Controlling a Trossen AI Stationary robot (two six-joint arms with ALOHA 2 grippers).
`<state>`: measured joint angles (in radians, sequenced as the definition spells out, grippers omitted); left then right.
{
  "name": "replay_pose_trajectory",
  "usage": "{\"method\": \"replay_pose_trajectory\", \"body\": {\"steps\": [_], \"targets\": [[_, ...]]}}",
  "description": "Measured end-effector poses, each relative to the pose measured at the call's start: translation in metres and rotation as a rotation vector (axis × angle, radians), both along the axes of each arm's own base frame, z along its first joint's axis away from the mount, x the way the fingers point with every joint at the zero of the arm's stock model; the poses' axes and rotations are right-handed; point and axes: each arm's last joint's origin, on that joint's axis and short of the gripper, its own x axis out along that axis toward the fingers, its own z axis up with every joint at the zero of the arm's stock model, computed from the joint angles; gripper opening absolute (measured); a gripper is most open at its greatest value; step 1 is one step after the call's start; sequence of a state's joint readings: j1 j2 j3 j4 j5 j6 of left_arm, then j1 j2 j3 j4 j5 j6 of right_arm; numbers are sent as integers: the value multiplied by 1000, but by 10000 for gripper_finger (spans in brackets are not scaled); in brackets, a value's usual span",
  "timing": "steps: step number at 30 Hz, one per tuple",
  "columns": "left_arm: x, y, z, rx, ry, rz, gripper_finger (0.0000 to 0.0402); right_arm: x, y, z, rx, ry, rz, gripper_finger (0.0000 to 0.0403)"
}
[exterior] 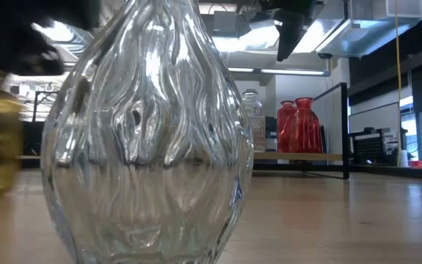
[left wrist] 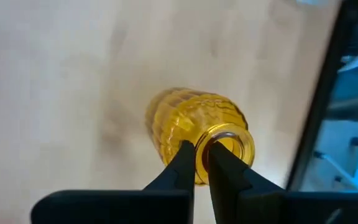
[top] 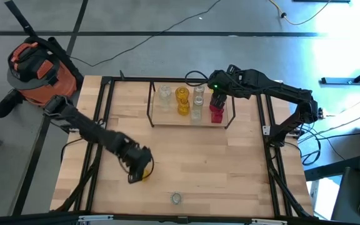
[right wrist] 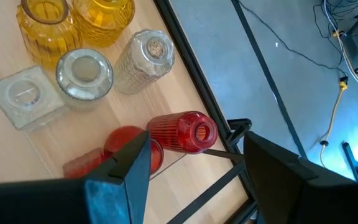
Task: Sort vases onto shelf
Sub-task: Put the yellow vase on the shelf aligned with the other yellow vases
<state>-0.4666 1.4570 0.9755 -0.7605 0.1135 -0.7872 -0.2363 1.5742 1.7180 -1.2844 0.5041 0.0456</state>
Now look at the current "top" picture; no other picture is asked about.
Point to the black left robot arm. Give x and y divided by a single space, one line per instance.
83 125

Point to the clear ribbed cylinder glass vase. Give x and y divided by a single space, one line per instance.
199 90

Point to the clear studded square glass vase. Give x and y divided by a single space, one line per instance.
195 116

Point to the black aluminium table frame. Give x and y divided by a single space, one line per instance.
136 78

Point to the yellow wide ringed glass vase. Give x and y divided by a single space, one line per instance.
182 93

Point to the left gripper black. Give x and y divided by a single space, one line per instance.
134 154

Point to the yellow small round glass vase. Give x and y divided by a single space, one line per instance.
146 175

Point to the yellow vertical-ribbed glass vase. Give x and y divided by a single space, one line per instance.
183 107

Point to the clear wavy teardrop glass vase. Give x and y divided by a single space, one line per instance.
176 198

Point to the black desk foot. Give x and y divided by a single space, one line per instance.
339 80

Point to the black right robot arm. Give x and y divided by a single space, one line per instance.
280 90

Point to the orange and black shop vacuum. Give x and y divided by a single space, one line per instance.
39 72

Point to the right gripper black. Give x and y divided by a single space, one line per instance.
219 84

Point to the silver mounting bracket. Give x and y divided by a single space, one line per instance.
266 130

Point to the red square glass vase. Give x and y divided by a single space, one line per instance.
217 118

